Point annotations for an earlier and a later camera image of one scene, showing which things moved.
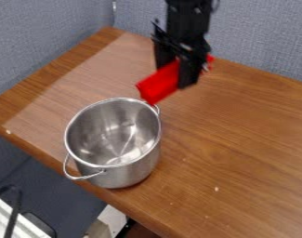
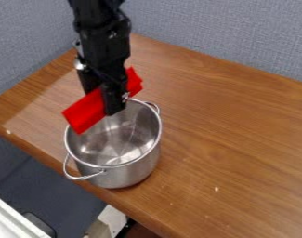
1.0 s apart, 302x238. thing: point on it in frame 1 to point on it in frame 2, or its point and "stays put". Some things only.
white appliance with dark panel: (27, 226) stays put
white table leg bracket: (115, 218) stays put
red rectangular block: (163, 81) to (87, 111)
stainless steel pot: (113, 138) stays put
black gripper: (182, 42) to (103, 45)
